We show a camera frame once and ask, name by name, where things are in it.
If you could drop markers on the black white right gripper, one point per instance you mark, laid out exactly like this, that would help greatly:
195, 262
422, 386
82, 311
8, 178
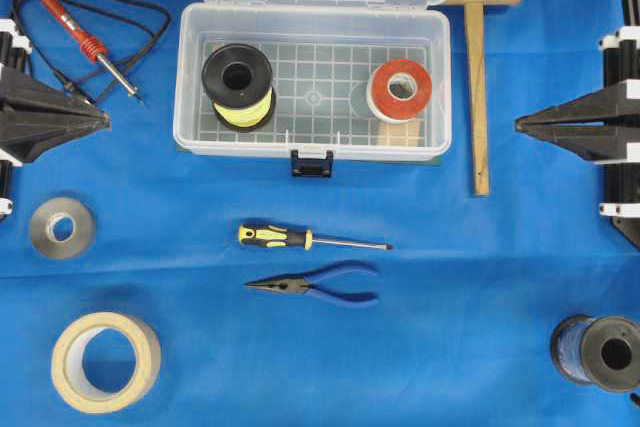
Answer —
614, 145

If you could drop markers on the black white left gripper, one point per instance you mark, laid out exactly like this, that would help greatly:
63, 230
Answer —
25, 137

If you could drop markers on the clear plastic tool box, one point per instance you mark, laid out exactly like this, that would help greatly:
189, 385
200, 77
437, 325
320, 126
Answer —
322, 55

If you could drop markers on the red soldering iron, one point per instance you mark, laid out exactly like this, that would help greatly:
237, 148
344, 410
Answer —
90, 45

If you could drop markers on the grey tape roll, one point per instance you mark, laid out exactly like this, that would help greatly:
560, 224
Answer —
62, 228

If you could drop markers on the wooden mallet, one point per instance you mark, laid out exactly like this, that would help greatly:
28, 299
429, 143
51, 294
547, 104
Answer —
474, 35

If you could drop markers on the blue table cloth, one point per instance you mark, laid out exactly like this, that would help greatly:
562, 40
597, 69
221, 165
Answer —
449, 328

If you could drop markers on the red tape roll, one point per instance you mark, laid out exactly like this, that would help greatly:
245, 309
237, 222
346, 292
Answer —
399, 90

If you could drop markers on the beige masking tape roll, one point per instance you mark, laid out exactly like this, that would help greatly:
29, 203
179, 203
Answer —
104, 362

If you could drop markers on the yellow black screwdriver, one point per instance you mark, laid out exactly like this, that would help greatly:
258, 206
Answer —
271, 236

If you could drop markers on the yellow wire spool black flanges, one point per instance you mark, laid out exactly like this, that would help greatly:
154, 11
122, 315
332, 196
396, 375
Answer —
238, 80

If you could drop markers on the blue wire spool black flanges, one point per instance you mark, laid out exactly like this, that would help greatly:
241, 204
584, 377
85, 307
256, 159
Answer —
597, 351

